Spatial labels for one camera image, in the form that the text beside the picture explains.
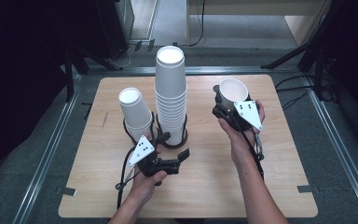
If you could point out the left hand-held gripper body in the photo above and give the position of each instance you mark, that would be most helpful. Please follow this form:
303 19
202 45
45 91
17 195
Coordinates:
143 149

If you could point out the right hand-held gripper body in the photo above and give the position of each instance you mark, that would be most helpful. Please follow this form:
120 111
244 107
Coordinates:
248 113

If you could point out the white paper cup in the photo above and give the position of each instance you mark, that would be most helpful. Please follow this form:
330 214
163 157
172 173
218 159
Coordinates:
233 91

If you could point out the tall stack of white cups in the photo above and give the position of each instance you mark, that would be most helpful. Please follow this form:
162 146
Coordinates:
171 93

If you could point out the person's right hand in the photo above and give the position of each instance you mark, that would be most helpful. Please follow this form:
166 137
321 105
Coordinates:
242 146

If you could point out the person's left hand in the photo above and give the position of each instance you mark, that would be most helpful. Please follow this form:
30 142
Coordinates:
146 189

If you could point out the short stack of white cups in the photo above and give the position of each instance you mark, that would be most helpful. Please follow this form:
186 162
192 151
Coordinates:
135 115

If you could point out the black tripod stand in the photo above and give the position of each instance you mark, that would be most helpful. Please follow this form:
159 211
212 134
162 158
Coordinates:
292 56

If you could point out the grey tape piece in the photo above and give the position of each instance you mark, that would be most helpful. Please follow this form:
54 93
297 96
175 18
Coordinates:
68 191
306 188

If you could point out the light wooden desk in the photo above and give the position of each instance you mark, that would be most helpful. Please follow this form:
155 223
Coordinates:
301 25

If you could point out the black stand legs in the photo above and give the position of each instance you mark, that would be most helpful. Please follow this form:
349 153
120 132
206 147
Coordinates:
70 74

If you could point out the black cabinet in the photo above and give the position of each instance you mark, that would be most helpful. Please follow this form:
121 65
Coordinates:
113 28

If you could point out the dark curtain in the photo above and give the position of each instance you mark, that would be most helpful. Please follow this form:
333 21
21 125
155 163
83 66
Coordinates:
18 77

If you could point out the aluminium floor rail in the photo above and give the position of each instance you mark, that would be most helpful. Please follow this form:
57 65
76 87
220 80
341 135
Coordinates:
230 70
48 155
338 140

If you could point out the black floor bracket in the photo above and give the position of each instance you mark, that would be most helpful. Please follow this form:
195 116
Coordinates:
175 44
138 45
151 45

